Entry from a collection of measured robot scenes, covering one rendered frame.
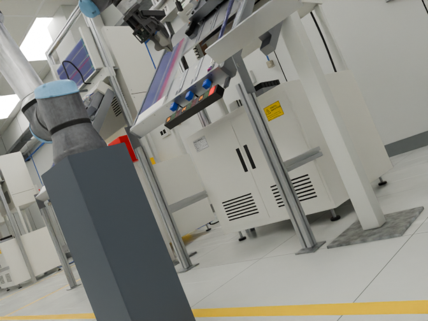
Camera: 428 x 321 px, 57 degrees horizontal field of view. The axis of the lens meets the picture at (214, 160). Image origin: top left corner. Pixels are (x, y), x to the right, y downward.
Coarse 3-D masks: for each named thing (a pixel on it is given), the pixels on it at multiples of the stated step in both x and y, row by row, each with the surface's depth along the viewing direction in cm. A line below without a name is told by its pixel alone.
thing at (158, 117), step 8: (208, 72) 148; (216, 72) 146; (224, 72) 145; (200, 80) 151; (216, 80) 149; (224, 80) 148; (192, 88) 156; (200, 88) 155; (208, 88) 154; (176, 96) 162; (184, 96) 161; (168, 104) 168; (184, 104) 166; (152, 112) 176; (160, 112) 174; (168, 112) 172; (144, 120) 181; (152, 120) 180; (160, 120) 179; (136, 128) 188; (144, 128) 187; (152, 128) 185
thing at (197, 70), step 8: (208, 56) 163; (200, 64) 166; (208, 64) 158; (216, 64) 152; (184, 72) 178; (192, 72) 169; (200, 72) 161; (176, 80) 180; (184, 80) 171; (192, 80) 162; (176, 88) 174; (184, 88) 167; (168, 96) 178
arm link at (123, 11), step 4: (124, 0) 146; (128, 0) 146; (132, 0) 147; (120, 4) 146; (124, 4) 146; (128, 4) 146; (132, 4) 147; (120, 8) 148; (124, 8) 147; (128, 8) 147; (120, 12) 150; (124, 12) 148; (128, 12) 148
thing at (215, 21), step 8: (224, 0) 186; (224, 8) 179; (232, 8) 170; (208, 16) 193; (216, 16) 183; (224, 16) 174; (232, 16) 179; (200, 24) 197; (208, 24) 186; (216, 24) 177; (176, 32) 225; (184, 32) 212; (200, 32) 189; (208, 32) 180; (216, 32) 185; (176, 40) 216; (192, 40) 193; (200, 40) 185; (208, 40) 189
